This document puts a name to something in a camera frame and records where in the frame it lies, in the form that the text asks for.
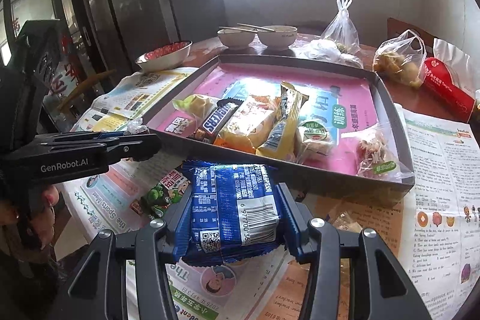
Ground snickers bar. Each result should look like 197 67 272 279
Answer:
190 98 243 144

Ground orange bread snack packet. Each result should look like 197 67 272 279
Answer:
214 95 279 154

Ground blue biscuit packet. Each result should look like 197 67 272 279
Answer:
181 160 285 267

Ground yellow alpenliebe snack packet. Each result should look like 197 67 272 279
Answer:
256 82 309 162

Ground green label round cookie packet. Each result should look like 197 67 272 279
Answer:
295 119 335 163

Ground person left hand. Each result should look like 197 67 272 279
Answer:
1 185 59 251

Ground silver foil chocolate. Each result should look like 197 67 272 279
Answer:
124 117 150 135

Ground green peas snack packet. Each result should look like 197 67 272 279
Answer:
140 170 191 218

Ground left newspaper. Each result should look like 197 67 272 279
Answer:
62 66 308 319

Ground newspaper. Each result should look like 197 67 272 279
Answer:
307 106 479 319
62 66 308 319

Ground green yellow wrapped pastry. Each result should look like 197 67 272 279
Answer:
172 94 219 120

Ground right newspaper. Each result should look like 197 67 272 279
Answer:
307 106 479 319

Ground clear packet crispy cake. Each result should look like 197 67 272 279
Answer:
329 209 363 233

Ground red patterned white bowl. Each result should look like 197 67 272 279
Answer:
135 40 193 72

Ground clear packet dried snack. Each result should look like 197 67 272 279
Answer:
341 122 414 183

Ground small white bowl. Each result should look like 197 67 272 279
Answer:
217 29 256 50

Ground chopsticks on small bowl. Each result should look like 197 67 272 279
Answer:
219 26 257 34

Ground chopsticks on large bowl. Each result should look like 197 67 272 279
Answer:
237 23 277 32

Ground large white bowl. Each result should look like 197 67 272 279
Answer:
257 25 298 50

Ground grey cardboard tray box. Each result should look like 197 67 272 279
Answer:
149 55 415 206

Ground pink workbook in tray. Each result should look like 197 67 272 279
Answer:
156 63 377 175

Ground crumpled clear plastic wrap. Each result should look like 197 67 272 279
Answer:
301 39 364 69

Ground red tissue pack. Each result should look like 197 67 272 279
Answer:
420 38 477 123

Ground tied clear plastic bag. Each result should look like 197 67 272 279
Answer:
320 0 360 55

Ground plastic bag of fried food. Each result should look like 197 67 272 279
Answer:
373 29 427 88

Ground wooden chair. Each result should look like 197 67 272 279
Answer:
385 17 436 47

